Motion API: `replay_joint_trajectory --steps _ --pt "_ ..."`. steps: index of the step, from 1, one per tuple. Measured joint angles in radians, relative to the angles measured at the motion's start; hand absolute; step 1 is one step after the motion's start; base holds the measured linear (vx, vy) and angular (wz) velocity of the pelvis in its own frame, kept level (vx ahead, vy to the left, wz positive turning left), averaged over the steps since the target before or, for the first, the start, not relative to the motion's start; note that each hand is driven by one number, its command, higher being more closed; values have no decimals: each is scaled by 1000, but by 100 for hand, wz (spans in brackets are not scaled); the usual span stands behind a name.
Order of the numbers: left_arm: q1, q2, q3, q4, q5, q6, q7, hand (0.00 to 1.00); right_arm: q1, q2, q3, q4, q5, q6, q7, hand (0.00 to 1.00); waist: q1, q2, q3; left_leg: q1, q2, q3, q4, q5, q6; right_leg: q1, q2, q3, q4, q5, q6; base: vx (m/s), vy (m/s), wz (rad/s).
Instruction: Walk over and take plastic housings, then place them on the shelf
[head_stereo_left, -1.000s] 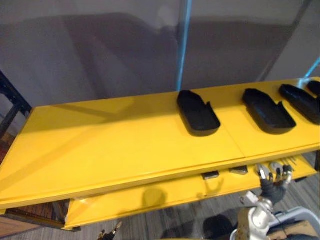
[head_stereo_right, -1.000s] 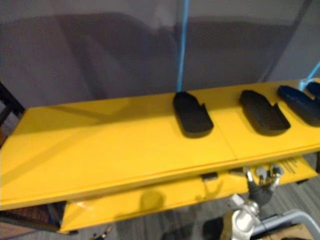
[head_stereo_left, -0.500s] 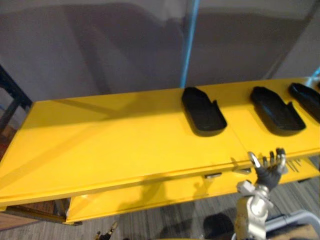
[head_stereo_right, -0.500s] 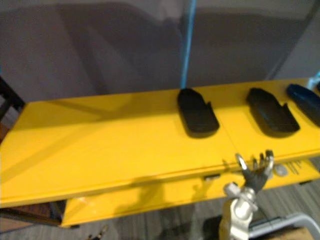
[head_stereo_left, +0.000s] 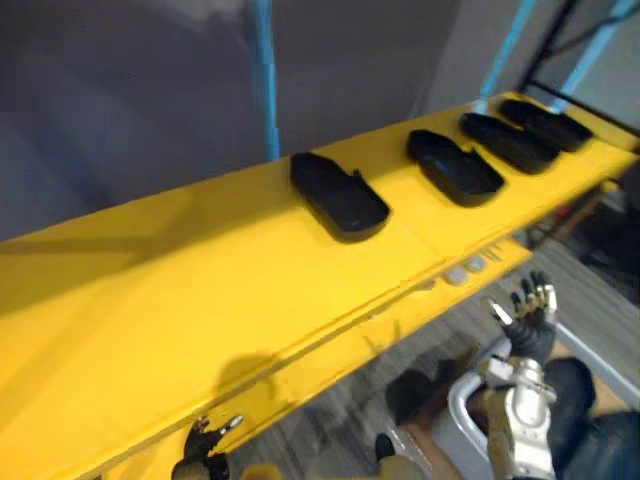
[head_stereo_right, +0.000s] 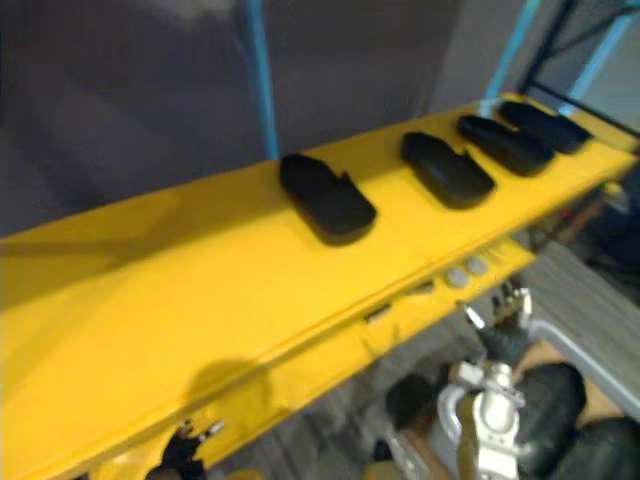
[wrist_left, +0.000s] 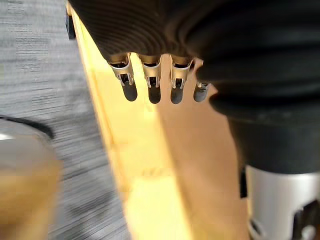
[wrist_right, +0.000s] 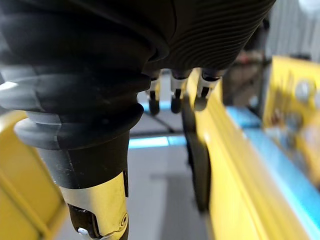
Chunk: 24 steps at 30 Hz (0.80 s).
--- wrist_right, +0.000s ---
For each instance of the right robot hand black cloth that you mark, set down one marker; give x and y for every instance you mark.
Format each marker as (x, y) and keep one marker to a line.
(82, 75)

